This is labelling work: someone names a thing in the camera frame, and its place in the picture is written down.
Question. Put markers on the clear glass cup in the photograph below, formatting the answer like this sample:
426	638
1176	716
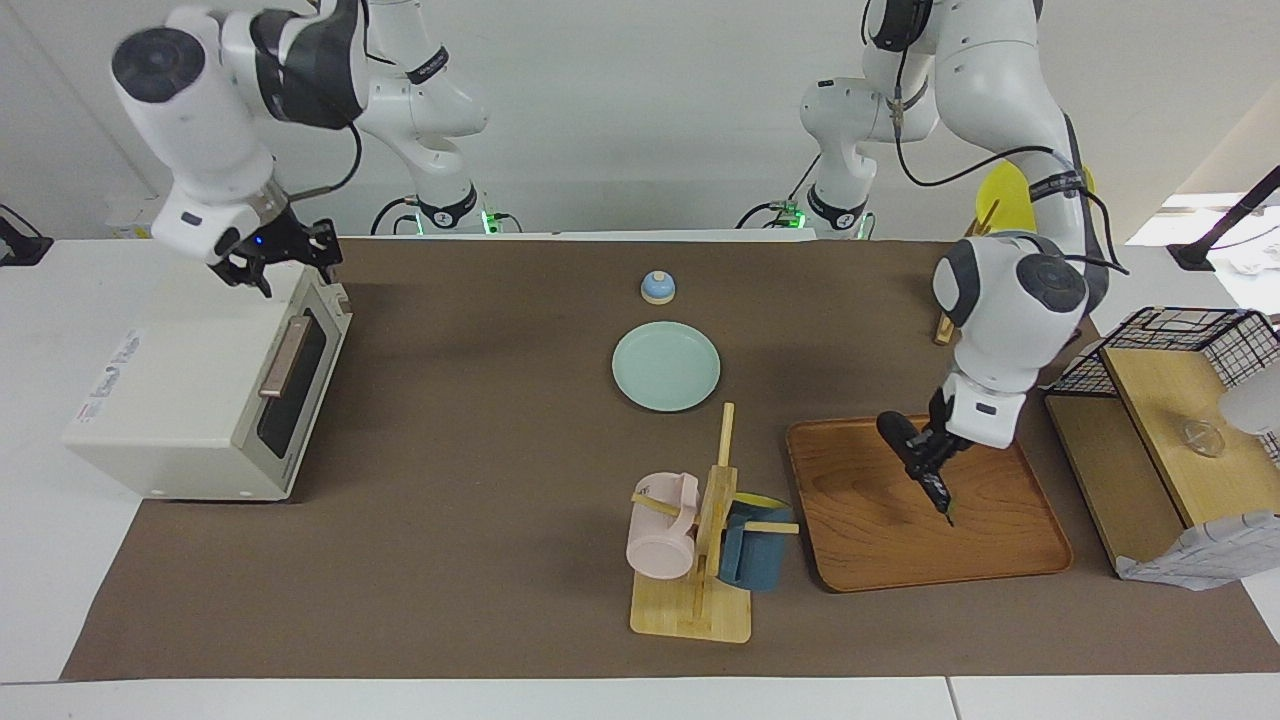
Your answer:
1204	438

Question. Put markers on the wooden plate rack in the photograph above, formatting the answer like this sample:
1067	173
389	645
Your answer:
943	328

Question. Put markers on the white checked cloth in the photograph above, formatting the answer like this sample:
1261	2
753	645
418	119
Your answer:
1215	555

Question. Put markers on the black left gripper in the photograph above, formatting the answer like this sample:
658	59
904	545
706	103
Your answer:
945	435

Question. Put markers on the white toaster oven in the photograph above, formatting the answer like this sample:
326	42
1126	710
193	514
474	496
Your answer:
170	400

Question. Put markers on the black camera stand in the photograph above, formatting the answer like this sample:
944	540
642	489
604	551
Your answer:
1225	225

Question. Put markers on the wooden shelf box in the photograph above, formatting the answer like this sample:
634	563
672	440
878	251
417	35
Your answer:
1120	480

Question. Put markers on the white power box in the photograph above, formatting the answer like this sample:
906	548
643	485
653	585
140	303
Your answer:
125	222

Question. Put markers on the brown wooden tray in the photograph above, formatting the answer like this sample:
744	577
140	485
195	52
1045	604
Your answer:
870	540

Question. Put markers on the wooden mug rack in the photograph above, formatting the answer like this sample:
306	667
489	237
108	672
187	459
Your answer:
690	610

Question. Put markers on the mint green plate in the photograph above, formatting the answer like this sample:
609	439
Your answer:
665	365

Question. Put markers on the small blue call bell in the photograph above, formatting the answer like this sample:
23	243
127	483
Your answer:
658	290

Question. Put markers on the pink mug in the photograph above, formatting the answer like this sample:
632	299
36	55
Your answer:
660	540

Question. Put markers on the brown table mat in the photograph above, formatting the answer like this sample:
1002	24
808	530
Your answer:
480	480

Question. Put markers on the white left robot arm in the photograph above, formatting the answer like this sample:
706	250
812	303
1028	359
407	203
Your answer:
1010	290

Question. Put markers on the white rounded object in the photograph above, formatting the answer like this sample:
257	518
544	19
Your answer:
1255	405

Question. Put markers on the yellow plate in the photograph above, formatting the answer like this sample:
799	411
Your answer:
1005	195

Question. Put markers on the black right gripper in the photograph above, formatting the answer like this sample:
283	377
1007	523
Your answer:
270	240

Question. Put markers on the blue mug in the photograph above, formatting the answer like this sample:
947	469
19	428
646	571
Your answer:
755	560

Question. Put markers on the white crumpled cloth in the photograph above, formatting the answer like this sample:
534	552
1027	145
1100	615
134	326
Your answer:
1245	262

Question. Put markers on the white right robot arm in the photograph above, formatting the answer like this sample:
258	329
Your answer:
200	120

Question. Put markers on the black clamp mount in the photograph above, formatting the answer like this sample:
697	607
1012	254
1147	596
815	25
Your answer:
22	248

